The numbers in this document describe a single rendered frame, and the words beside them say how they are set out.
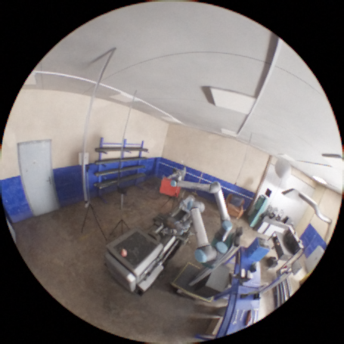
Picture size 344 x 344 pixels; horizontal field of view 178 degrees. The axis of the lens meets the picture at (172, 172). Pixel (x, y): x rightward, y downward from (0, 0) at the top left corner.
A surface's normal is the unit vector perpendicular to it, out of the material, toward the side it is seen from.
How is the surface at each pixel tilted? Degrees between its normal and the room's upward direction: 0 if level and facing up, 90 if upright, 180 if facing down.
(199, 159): 90
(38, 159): 90
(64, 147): 90
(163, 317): 0
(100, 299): 0
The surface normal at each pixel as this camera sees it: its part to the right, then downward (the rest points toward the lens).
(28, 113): 0.85, 0.35
